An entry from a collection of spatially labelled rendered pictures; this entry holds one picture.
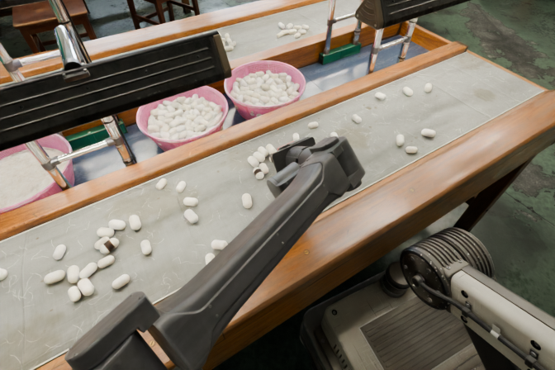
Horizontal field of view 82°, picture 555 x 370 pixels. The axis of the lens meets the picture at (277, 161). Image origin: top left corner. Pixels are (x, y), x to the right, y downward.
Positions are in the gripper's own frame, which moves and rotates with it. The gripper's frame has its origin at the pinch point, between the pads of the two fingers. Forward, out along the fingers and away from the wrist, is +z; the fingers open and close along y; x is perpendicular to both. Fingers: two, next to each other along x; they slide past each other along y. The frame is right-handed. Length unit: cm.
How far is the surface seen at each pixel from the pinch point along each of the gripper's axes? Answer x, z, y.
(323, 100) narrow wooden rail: -6.5, 18.1, -26.9
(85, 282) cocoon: 7.1, 0.7, 45.7
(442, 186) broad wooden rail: 19.3, -14.6, -30.9
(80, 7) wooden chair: -109, 196, 26
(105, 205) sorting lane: -2.7, 16.5, 39.2
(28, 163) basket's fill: -18, 36, 54
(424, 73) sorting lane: -2, 17, -69
